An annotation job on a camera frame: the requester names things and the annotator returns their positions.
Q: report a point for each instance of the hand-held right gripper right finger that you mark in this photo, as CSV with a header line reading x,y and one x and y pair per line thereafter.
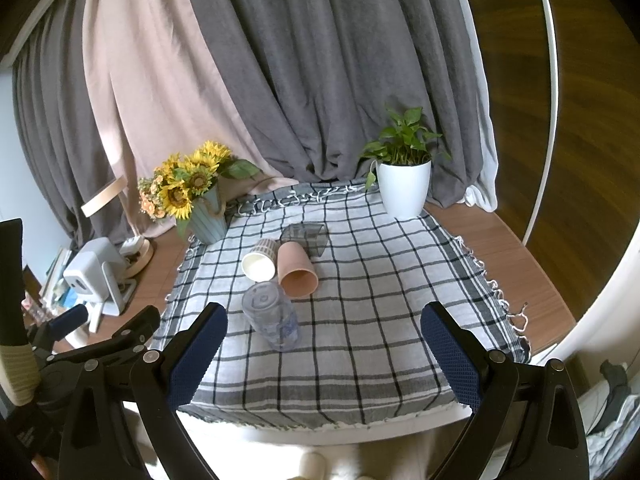
x,y
450,355

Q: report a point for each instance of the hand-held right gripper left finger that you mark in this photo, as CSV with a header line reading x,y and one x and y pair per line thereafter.
x,y
195,355

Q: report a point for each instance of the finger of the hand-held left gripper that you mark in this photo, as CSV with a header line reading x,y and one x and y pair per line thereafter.
x,y
131,332
70,317

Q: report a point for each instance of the clear plastic cup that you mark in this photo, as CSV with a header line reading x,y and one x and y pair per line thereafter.
x,y
272,317

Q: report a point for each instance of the white striped cup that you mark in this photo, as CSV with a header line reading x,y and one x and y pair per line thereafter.
x,y
260,262

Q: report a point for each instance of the pink cup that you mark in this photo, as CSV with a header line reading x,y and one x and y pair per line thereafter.
x,y
296,274

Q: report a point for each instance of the grey transparent cup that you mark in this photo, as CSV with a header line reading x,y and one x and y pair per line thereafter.
x,y
306,238

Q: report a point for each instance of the stack of books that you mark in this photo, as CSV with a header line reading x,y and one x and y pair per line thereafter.
x,y
56,280

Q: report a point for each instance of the white box-shaped device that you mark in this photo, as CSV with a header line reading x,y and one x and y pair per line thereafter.
x,y
92,272

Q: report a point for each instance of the round wooden tray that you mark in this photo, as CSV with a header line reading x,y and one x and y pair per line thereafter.
x,y
142,260

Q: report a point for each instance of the white power strip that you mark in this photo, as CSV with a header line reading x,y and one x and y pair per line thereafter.
x,y
131,246

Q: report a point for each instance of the checked tablecloth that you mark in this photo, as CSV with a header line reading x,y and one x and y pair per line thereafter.
x,y
360,340

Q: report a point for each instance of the blue ribbed vase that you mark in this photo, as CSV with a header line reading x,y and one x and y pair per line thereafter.
x,y
207,220

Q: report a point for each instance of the sunflower bouquet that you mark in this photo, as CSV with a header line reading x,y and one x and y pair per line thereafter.
x,y
187,180

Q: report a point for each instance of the white plant pot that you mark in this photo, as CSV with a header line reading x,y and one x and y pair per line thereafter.
x,y
404,190

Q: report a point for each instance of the pile of clothes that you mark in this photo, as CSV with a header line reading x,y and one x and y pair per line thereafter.
x,y
612,410

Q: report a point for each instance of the grey curtain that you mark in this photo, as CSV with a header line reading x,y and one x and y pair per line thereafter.
x,y
325,70
55,135

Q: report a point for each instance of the white curtain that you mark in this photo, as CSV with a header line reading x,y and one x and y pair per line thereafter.
x,y
487,160

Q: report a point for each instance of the green leafy plant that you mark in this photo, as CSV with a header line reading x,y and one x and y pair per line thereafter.
x,y
405,140

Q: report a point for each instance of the pink curtain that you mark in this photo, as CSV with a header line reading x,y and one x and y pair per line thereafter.
x,y
150,85

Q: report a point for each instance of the white curved pole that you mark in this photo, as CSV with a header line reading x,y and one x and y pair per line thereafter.
x,y
550,110

